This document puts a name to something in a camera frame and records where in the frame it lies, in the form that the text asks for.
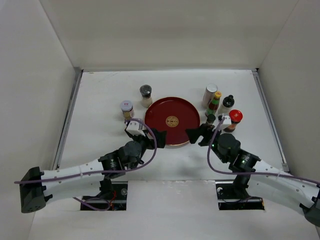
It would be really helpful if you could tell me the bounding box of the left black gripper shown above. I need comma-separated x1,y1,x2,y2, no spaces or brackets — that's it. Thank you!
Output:
129,128,167,156

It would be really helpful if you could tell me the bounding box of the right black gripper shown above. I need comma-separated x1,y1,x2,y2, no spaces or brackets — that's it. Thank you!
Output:
185,123,228,164

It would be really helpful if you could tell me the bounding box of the salt grinder black cap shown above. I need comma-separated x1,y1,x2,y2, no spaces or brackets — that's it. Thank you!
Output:
139,84,153,108

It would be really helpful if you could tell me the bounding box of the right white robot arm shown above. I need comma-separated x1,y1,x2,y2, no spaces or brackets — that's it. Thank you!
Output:
185,124,320,227

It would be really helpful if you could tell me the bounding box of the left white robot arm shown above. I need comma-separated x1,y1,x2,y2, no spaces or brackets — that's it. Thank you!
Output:
16,128,167,214

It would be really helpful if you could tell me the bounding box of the small black cap pepper bottle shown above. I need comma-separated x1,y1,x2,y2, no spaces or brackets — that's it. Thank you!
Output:
206,114,216,126

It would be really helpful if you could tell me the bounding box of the red round tray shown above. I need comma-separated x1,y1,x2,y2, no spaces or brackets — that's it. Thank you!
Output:
144,96,201,146

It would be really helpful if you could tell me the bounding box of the yellow cap chili sauce bottle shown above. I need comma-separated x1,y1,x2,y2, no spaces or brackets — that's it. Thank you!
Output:
205,91,222,116

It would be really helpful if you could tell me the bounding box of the red lid sauce jar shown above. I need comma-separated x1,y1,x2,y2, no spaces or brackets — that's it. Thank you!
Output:
224,109,243,133

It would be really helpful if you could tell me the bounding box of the jar with white red lid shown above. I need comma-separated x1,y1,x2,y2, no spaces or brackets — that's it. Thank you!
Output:
120,100,134,120

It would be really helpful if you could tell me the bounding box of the white bottle black cap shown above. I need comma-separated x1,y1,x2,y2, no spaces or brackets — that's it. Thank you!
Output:
217,95,235,116

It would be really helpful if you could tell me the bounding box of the silver lid tall canister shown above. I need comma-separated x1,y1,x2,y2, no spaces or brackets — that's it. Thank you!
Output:
201,83,218,108

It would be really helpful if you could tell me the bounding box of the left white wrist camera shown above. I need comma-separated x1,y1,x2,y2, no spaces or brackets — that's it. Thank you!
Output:
125,121,145,136

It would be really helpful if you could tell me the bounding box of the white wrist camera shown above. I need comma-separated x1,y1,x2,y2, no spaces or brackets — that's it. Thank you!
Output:
125,121,145,136
218,113,232,130

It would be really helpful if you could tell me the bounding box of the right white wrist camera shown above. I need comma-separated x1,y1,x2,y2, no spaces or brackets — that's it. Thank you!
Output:
218,113,232,130

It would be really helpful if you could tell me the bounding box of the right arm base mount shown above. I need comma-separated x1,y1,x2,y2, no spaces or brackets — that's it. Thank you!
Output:
215,176,265,211

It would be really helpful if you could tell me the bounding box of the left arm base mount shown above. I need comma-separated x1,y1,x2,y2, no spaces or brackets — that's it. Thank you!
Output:
80,180,128,211

